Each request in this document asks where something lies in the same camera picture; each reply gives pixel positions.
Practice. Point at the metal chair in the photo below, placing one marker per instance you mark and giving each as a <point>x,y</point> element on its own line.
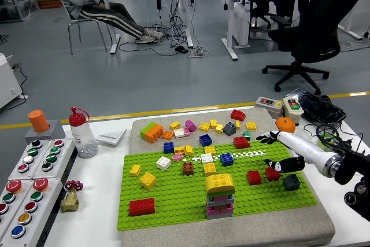
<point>86,21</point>

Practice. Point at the clear plastic crate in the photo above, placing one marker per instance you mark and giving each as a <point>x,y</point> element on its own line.
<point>17,5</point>

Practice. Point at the blue brick with round hole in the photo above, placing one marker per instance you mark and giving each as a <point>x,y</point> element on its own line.
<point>205,139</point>

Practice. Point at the grey block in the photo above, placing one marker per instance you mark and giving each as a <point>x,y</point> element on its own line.
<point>55,135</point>

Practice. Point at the lime long brick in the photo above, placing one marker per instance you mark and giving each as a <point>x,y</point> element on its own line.
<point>147,129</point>

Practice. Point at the black office chair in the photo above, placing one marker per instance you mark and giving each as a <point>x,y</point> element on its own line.
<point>318,33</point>

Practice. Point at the small yellow brick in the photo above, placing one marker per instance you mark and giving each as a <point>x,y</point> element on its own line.
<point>135,169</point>
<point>238,124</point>

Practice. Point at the red sloped brick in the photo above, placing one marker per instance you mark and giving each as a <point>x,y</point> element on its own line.
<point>238,114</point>

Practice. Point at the magenta brick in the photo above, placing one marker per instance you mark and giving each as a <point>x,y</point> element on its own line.
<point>190,125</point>

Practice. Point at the yellow arched brick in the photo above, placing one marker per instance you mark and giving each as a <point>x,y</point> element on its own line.
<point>219,182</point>

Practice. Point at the grey sloped brick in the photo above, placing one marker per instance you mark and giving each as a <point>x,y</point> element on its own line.
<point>229,128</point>

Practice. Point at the green and white brick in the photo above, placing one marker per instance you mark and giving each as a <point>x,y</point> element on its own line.
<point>246,134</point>

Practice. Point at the white desk foot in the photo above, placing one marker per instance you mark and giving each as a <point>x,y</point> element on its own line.
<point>351,31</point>

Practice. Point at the brown brick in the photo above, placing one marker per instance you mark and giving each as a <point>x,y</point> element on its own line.
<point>188,168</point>

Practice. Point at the white cabinet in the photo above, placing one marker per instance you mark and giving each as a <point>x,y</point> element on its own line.
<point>8,82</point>

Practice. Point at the small pink brick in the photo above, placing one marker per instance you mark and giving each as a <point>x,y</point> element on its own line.
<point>186,132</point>
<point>177,157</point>

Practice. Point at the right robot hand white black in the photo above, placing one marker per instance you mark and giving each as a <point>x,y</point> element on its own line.
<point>303,148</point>

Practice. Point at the brown wooden pallet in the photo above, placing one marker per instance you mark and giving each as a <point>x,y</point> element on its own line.
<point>49,1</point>

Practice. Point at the red long brick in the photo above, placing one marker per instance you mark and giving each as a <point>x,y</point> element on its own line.
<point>141,206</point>

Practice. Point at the orange fruit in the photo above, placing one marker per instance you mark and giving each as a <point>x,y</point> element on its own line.
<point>285,125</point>

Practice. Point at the small white brick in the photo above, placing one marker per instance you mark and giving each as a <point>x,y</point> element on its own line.
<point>207,158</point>
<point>179,133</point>

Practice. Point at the white power strip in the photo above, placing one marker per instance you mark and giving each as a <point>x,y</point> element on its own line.
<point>199,52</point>

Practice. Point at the cream switch box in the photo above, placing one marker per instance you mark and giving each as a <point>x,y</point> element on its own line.
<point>292,111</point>

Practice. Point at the green translucent cup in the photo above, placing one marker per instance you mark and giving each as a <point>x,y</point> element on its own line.
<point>322,143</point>

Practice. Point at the control box yellow blue buttons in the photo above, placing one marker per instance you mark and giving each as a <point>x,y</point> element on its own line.
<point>40,215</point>

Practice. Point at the control box red mushroom button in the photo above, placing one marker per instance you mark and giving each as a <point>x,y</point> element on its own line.
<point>13,186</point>

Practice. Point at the white computer tower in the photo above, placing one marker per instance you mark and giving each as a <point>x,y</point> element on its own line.
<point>241,24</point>

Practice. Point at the white switch plate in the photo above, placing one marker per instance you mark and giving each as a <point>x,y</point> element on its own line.
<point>111,135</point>

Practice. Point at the grey foam mat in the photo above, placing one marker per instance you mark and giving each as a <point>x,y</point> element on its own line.
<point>260,229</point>

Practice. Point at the orange long brick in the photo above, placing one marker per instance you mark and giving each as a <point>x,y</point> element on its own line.
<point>154,133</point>

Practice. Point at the lime flat brick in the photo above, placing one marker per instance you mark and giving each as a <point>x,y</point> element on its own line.
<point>219,194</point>

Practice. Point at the white square brick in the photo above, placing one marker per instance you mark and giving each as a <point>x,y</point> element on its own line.
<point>163,163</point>

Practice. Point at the small orange brick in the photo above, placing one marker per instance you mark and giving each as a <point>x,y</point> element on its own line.
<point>167,135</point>

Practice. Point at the brass valve red handwheel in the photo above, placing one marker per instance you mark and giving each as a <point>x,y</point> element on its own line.
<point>70,199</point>

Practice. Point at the control box with white button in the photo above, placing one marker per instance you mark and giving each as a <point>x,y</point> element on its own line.
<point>20,154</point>

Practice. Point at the dark grey brick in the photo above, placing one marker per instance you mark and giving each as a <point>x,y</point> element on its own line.
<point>291,182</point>

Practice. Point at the large yellow square brick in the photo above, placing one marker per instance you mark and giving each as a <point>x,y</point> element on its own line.
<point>148,180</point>

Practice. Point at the green studded baseplate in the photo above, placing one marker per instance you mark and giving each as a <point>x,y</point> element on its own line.
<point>179,195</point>

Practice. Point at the black floor adapter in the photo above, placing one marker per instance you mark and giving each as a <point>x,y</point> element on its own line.
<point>181,49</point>

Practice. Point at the control box two green buttons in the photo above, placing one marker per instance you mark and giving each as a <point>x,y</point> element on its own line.
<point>62,157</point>

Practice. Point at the black power adapter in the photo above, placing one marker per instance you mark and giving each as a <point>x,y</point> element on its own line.
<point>345,144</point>

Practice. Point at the squeeze bottle red cap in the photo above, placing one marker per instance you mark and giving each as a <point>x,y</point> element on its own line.
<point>82,137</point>

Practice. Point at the red square brick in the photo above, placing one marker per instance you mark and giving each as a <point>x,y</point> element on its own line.
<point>254,178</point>
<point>272,176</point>

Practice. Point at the grey switch box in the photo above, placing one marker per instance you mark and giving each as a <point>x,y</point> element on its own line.
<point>269,105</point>

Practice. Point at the orange cylinder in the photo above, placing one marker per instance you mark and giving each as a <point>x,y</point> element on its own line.
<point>38,120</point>

